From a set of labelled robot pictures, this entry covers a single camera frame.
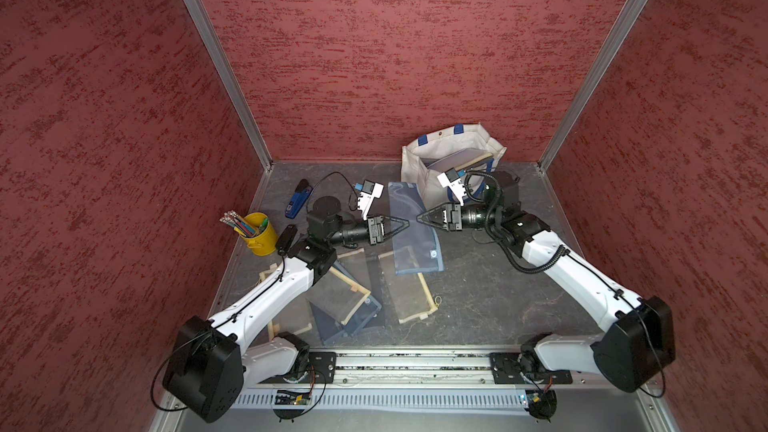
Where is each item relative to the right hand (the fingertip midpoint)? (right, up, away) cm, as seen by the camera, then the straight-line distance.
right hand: (419, 226), depth 69 cm
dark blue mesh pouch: (-23, -30, +10) cm, 39 cm away
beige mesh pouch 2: (-2, -22, +16) cm, 27 cm away
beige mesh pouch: (+16, +19, +34) cm, 42 cm away
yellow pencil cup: (-46, -7, +20) cm, 51 cm away
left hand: (-3, -1, -1) cm, 3 cm away
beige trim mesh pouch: (-23, -22, +16) cm, 36 cm away
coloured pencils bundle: (-51, -2, +16) cm, 54 cm away
